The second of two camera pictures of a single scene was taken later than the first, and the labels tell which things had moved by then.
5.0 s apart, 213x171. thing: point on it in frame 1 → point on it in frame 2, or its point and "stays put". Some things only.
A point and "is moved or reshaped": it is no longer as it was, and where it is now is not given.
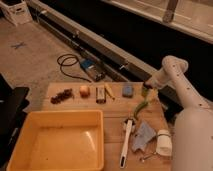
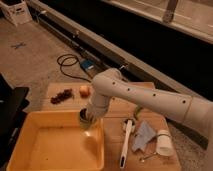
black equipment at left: [13, 102] stays put
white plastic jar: [164, 144] stays put
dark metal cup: [148, 86] is moved or reshaped
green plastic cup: [145, 92] is moved or reshaped
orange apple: [84, 92] stays put
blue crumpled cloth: [144, 134] stays put
